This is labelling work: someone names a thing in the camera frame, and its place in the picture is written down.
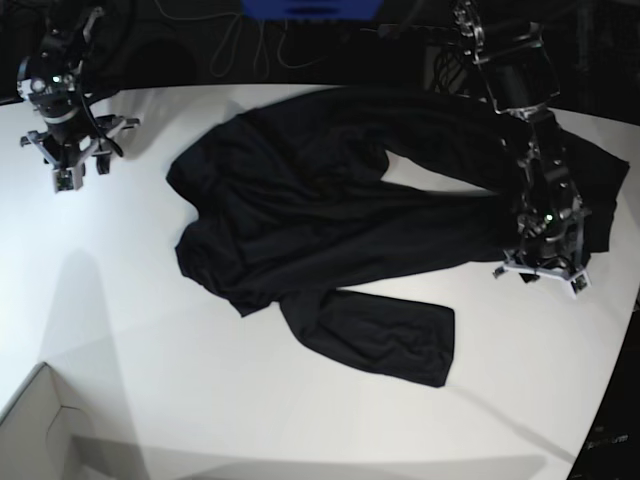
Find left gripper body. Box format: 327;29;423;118
493;219;592;286

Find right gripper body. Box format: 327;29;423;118
20;114;140;170

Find black t-shirt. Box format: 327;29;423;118
166;86;631;389

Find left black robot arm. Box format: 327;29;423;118
453;1;591;296

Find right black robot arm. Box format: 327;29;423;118
17;1;140;192

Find blue plastic bin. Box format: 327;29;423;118
241;0;383;20

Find black power strip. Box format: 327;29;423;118
376;24;460;43

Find white cardboard box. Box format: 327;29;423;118
1;363;150;479

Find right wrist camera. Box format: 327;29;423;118
52;166;85;193

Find grey cables on floor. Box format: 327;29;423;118
164;0;361;79

